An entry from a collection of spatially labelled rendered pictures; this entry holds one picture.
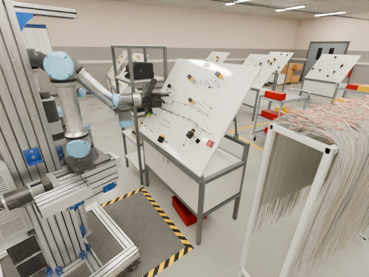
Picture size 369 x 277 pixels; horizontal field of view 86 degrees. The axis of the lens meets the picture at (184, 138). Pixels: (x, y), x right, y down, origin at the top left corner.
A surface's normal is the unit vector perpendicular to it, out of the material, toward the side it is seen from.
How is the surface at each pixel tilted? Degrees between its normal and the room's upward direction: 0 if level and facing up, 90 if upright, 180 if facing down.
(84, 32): 90
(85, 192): 90
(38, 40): 90
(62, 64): 82
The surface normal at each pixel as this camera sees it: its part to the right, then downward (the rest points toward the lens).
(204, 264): 0.01, -0.90
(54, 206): 0.72, 0.30
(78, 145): 0.34, 0.52
